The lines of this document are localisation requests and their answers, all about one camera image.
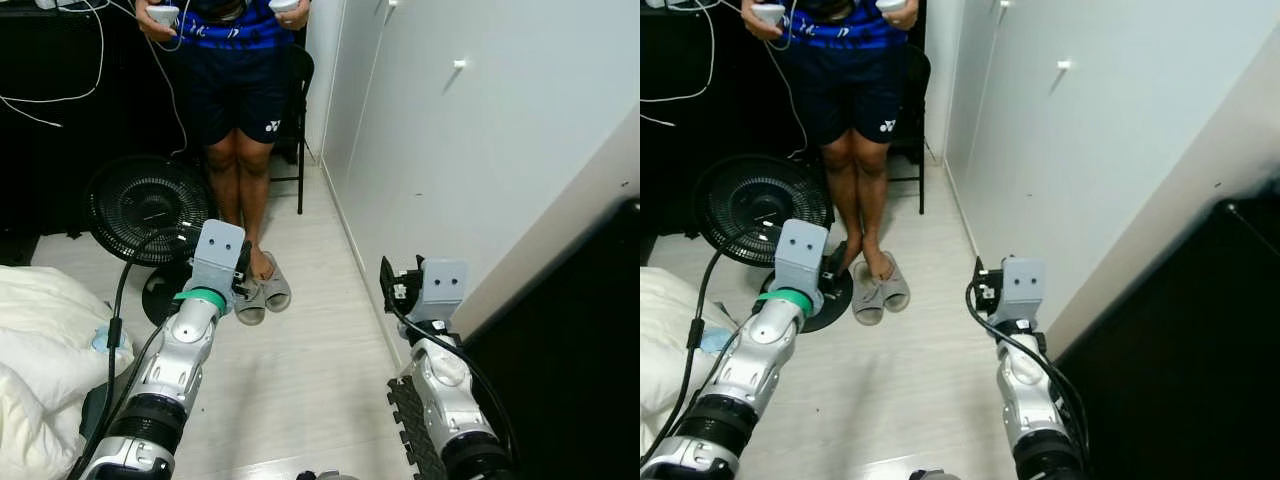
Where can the black folding chair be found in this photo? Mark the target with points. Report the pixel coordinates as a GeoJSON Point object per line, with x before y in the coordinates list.
{"type": "Point", "coordinates": [915, 80]}
{"type": "Point", "coordinates": [300, 80]}

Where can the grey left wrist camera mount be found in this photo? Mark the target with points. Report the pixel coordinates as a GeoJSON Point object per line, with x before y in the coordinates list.
{"type": "Point", "coordinates": [218, 250]}
{"type": "Point", "coordinates": [800, 250]}

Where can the black desk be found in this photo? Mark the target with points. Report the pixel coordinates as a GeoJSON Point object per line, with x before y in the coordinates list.
{"type": "Point", "coordinates": [670, 170]}
{"type": "Point", "coordinates": [50, 150]}

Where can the person in blue shirt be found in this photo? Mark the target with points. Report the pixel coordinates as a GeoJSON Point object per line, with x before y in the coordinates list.
{"type": "Point", "coordinates": [850, 90]}
{"type": "Point", "coordinates": [235, 90]}

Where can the white wardrobe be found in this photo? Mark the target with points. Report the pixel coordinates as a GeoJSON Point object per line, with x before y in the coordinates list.
{"type": "Point", "coordinates": [450, 180]}
{"type": "Point", "coordinates": [1080, 180]}

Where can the person's right hand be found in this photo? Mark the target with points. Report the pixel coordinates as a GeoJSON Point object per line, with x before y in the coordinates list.
{"type": "Point", "coordinates": [760, 30]}
{"type": "Point", "coordinates": [150, 27]}

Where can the grey slipper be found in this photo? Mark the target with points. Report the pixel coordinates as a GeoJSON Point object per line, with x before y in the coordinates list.
{"type": "Point", "coordinates": [868, 305]}
{"type": "Point", "coordinates": [895, 292]}
{"type": "Point", "coordinates": [250, 305]}
{"type": "Point", "coordinates": [277, 292]}

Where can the black floor fan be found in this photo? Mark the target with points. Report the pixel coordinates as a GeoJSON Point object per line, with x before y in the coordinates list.
{"type": "Point", "coordinates": [750, 205]}
{"type": "Point", "coordinates": [140, 205]}

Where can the white handheld controller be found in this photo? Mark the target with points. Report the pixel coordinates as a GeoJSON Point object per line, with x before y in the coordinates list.
{"type": "Point", "coordinates": [893, 5]}
{"type": "Point", "coordinates": [165, 15]}
{"type": "Point", "coordinates": [770, 14]}
{"type": "Point", "coordinates": [283, 5]}

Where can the black furniture panel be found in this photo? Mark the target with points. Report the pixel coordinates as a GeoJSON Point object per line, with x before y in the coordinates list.
{"type": "Point", "coordinates": [1180, 380]}
{"type": "Point", "coordinates": [570, 380]}

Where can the person's left hand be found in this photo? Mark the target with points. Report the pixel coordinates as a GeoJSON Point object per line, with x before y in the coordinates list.
{"type": "Point", "coordinates": [300, 17]}
{"type": "Point", "coordinates": [910, 18]}

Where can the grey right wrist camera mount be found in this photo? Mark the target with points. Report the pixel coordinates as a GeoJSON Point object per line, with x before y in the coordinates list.
{"type": "Point", "coordinates": [445, 285]}
{"type": "Point", "coordinates": [1022, 285]}

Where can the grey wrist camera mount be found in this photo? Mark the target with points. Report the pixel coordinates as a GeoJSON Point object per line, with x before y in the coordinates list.
{"type": "Point", "coordinates": [800, 250]}
{"type": "Point", "coordinates": [1022, 285]}
{"type": "Point", "coordinates": [445, 285]}
{"type": "Point", "coordinates": [218, 250]}

